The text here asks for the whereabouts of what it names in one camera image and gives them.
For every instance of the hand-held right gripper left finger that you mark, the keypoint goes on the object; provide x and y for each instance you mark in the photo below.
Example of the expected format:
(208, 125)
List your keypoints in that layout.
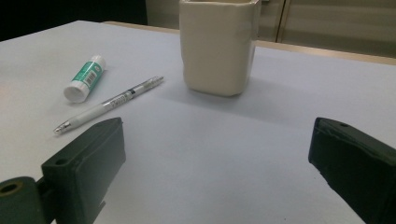
(84, 168)

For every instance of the white and clear pen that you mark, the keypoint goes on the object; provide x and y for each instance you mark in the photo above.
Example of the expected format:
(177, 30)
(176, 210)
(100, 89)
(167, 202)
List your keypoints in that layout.
(93, 112)

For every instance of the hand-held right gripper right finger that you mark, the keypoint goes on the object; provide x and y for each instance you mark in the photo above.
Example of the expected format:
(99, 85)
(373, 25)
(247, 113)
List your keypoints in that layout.
(355, 165)

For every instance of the cream pen holder cup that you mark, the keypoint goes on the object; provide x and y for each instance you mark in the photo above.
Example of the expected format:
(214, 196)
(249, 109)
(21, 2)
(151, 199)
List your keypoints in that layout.
(218, 46)

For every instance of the beige cabinet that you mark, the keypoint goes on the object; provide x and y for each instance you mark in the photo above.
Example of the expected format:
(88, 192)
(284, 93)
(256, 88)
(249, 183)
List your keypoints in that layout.
(327, 21)

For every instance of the white table mat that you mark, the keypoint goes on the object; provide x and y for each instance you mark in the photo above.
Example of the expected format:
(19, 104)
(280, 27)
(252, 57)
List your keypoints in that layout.
(202, 140)

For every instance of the green and white glue stick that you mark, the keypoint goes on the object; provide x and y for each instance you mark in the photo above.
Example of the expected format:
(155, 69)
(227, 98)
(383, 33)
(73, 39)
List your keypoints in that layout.
(84, 77)

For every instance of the dark curtain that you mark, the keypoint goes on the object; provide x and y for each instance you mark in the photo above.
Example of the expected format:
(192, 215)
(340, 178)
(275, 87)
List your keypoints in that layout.
(62, 12)

